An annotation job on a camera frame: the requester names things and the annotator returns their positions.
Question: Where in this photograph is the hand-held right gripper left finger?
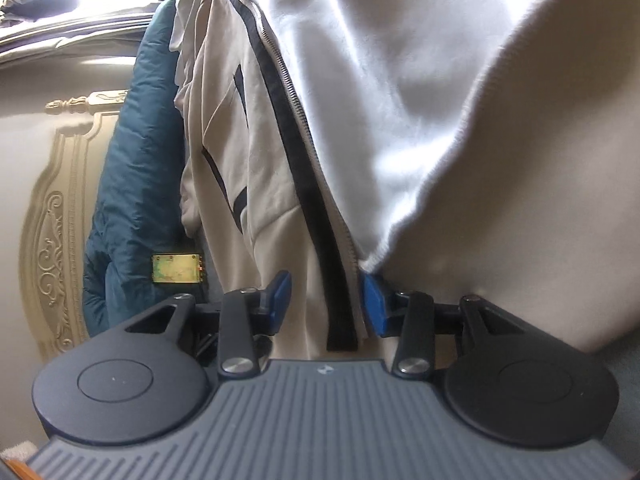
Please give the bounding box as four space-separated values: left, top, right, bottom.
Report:
124 270 294 378

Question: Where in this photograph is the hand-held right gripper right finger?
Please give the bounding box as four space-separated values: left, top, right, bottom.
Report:
362 272 532 379

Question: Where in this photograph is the white zip jacket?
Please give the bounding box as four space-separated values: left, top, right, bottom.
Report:
170 0 640 356

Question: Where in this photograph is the yellow quilt label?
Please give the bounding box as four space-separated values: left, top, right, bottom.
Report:
152 254 203 284

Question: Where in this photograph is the cream carved headboard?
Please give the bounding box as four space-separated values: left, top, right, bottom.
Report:
19 89 132 361

